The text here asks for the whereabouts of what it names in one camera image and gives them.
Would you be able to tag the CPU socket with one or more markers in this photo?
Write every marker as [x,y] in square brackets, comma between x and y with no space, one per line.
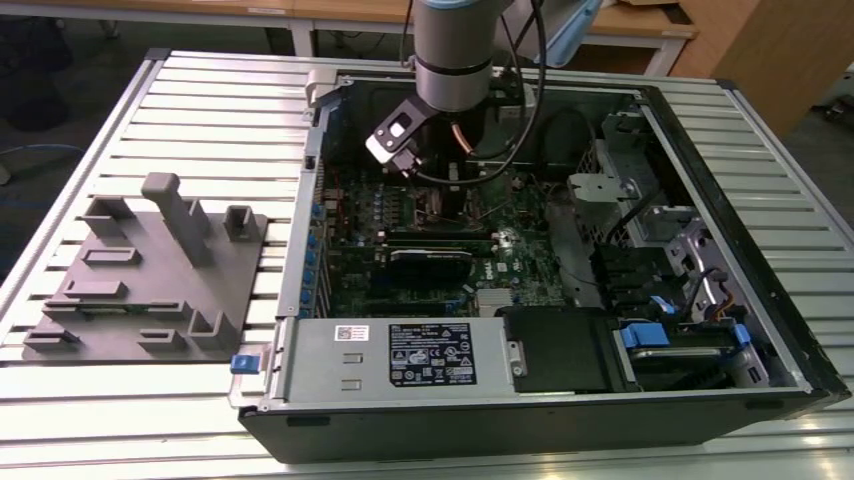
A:
[424,220]

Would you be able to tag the black plastic cover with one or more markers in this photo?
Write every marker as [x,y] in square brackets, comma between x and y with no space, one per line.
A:
[561,350]

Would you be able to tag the black graphics card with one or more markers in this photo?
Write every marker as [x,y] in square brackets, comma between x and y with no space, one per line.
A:
[428,270]

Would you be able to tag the silver metal drive cage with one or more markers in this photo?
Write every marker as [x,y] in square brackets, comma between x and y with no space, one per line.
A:
[628,160]

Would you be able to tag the green motherboard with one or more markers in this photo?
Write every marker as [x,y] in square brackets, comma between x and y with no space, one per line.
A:
[534,270]

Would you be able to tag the silver chipset heatsink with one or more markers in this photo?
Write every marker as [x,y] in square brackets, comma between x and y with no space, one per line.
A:
[497,296]

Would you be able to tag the wooden desk white legs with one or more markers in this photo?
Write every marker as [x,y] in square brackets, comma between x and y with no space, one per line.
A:
[654,27]
[134,7]

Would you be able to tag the grey power supply unit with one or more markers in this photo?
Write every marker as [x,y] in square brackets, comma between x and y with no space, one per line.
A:
[321,365]

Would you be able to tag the hard disk in blue carrier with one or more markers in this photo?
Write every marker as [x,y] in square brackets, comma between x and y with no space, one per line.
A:
[644,335]

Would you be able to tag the wooden cabinet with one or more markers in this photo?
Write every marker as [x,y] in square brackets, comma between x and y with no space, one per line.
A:
[768,50]

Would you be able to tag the blue case latch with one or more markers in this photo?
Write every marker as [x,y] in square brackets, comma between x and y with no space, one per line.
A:
[243,363]

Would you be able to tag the grey parts rack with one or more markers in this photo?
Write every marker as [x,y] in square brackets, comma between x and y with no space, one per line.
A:
[167,310]

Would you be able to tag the black PC case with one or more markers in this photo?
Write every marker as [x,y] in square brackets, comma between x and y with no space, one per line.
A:
[468,430]

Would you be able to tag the blue plastic clip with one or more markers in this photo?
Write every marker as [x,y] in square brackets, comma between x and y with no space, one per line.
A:
[740,334]

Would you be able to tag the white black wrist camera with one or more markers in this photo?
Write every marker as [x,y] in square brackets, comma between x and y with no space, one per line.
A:
[394,132]

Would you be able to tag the silver bracket with hole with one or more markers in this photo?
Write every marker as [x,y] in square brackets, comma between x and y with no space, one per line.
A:
[581,192]

